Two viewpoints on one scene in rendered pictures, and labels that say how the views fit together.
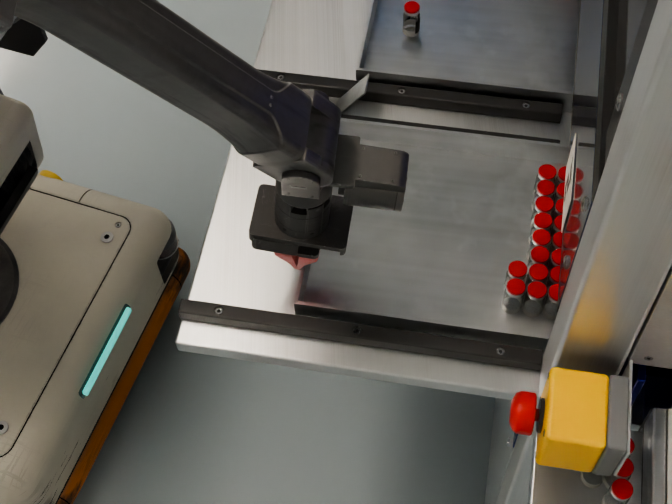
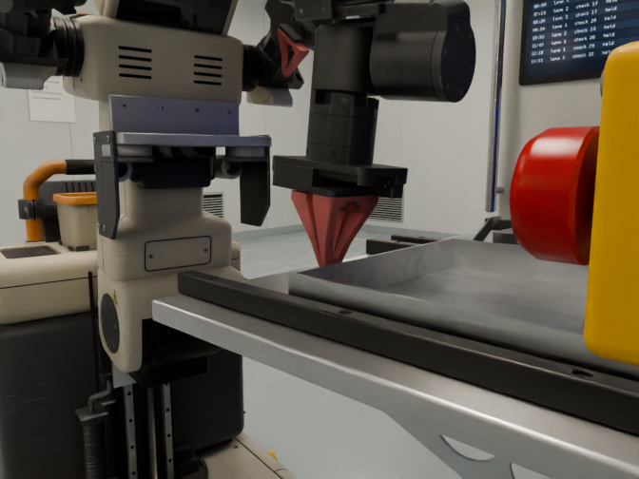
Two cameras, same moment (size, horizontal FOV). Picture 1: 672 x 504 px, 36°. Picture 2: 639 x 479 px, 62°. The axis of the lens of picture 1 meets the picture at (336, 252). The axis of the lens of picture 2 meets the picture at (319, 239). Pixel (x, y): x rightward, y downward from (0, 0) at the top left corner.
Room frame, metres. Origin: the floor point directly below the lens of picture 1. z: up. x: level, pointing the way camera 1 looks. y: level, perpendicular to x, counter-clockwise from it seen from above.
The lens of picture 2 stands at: (0.19, -0.18, 1.01)
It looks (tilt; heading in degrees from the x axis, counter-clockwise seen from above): 9 degrees down; 30
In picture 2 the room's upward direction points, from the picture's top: straight up
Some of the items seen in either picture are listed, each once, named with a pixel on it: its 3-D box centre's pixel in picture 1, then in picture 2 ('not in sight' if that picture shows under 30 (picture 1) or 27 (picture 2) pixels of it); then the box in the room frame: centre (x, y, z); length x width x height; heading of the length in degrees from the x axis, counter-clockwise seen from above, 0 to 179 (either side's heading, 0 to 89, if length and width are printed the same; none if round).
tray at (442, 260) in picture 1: (462, 232); (564, 300); (0.62, -0.15, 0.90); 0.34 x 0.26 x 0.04; 77
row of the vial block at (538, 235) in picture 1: (539, 238); not in sight; (0.60, -0.23, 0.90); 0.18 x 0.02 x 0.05; 167
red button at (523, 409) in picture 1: (530, 414); (586, 196); (0.36, -0.17, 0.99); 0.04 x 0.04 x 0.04; 77
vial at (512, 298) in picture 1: (513, 296); not in sight; (0.53, -0.19, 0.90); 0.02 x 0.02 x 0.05
